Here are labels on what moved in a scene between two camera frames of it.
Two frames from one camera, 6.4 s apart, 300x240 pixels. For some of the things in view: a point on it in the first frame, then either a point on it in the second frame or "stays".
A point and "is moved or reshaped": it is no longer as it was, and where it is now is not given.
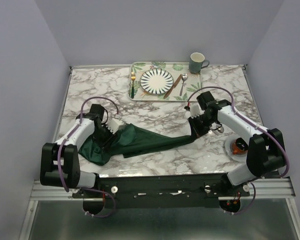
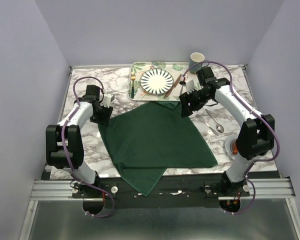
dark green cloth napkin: (130, 140) is moved or reshaped
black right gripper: (196, 132) -> (186, 110)
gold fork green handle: (133, 77) stays
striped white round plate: (156, 81) stays
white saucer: (228, 142) stays
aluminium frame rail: (278, 189) stays
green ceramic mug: (197, 62) stays
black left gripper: (106, 144) -> (104, 120)
